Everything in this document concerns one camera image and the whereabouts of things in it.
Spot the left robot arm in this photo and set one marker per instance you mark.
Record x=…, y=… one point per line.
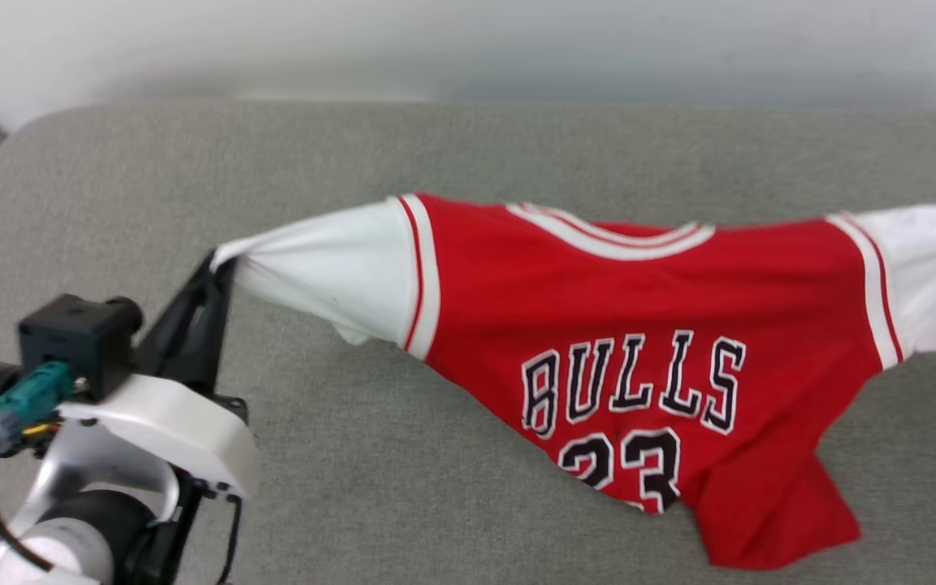
x=70, y=536

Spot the red Bulls basketball jersey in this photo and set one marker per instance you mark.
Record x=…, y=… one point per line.
x=614, y=301

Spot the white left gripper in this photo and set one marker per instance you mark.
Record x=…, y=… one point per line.
x=192, y=431

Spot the grey fabric sofa seat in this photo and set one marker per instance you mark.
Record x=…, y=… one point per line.
x=468, y=154

